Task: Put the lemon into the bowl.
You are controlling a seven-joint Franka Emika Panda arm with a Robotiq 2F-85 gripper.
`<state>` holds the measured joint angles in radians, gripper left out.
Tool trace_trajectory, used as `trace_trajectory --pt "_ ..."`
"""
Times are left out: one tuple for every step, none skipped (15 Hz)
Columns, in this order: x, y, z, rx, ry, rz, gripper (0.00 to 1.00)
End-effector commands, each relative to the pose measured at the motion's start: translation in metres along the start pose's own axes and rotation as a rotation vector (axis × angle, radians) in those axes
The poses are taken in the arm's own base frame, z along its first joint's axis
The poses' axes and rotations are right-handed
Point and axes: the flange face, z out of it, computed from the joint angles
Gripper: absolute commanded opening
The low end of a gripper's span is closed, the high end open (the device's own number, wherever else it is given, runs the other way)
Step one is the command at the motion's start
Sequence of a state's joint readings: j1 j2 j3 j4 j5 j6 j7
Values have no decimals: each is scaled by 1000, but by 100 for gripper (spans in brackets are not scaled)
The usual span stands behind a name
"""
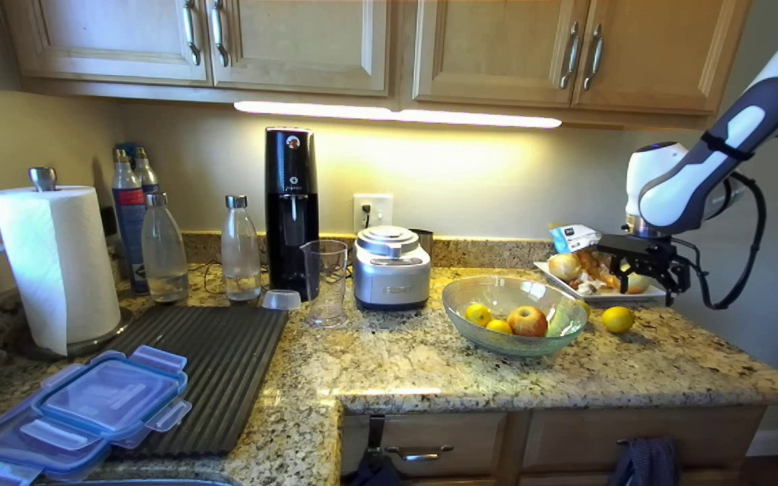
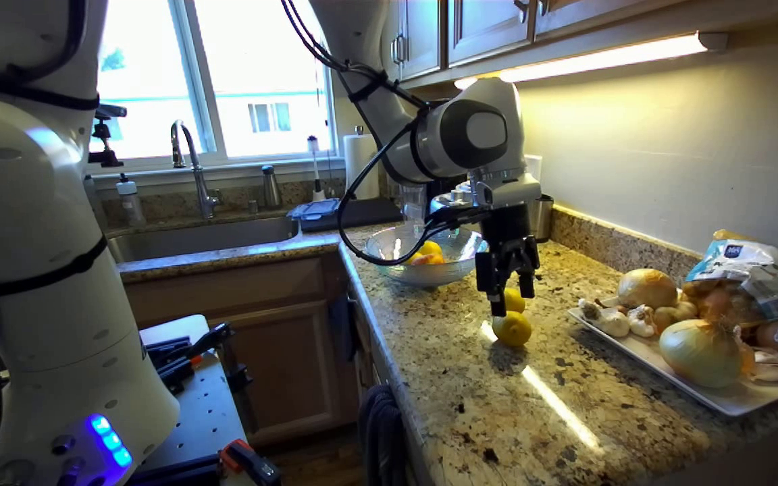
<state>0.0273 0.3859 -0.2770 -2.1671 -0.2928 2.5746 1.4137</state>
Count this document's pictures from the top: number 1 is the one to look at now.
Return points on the white mushroom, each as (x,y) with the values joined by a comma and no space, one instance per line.
(591,288)

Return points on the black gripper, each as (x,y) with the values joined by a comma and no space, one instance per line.
(651,252)

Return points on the large lemon in bowl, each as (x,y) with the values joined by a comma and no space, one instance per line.
(479,315)

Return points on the dark ribbed drying mat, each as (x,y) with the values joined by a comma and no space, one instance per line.
(217,380)

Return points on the black soda machine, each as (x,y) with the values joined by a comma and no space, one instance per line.
(292,211)

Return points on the white wall outlet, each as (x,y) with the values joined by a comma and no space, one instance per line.
(371,211)

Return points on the small clear plastic lid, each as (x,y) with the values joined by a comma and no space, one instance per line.
(280,302)

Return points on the white paper towel roll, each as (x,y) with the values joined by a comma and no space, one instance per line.
(54,266)

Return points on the wooden drawer cabinet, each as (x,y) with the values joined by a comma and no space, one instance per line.
(569,442)

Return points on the wooden upper cabinet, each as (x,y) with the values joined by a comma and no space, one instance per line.
(316,45)

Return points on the dark soda bottle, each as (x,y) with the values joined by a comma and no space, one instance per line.
(145,165)
(127,226)

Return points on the blue plastic container lid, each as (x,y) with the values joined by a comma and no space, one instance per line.
(33,445)
(110,395)

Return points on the small lemon in bowl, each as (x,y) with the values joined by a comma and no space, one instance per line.
(499,325)

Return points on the blue hanging towel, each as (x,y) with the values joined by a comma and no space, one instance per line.
(646,464)

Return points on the round yellow onion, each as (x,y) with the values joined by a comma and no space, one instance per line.
(565,266)

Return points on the dark hanging towel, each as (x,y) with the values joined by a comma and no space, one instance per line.
(377,464)

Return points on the white rectangular tray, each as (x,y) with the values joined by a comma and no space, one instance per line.
(560,284)

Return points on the blue white plastic bag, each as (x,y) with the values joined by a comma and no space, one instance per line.
(573,237)

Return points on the steel paper towel holder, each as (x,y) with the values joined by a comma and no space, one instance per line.
(42,176)

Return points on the under cabinet light bar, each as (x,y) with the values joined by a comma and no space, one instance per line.
(398,115)

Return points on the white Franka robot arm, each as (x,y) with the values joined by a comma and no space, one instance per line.
(723,163)

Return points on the clear glass tumbler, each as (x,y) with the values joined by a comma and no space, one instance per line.
(325,288)

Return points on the clear glass bottle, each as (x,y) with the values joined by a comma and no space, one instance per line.
(164,252)
(242,249)

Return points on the clear glass bowl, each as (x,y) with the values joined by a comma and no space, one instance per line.
(514,345)

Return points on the red apple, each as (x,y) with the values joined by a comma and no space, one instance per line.
(529,320)

